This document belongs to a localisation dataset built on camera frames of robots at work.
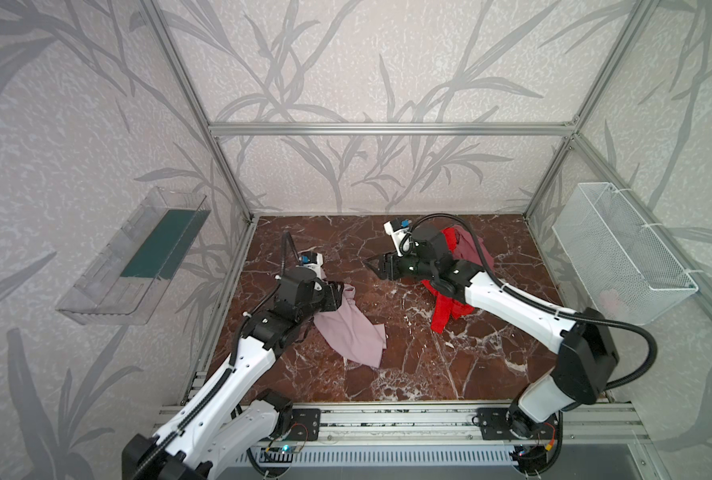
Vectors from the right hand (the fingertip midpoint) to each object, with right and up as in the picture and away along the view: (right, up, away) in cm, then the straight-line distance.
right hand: (370, 249), depth 78 cm
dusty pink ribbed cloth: (+33, -1, +23) cm, 40 cm away
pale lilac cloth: (-6, -24, +7) cm, 26 cm away
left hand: (-8, -7, -1) cm, 10 cm away
